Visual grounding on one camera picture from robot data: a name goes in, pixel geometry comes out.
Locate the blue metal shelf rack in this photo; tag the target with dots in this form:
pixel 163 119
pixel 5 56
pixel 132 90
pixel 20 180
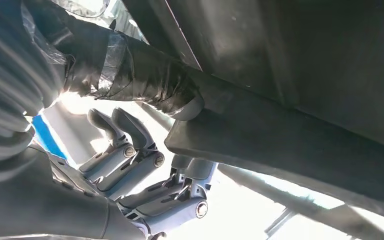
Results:
pixel 48 137

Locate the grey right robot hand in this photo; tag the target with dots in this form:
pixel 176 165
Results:
pixel 46 205

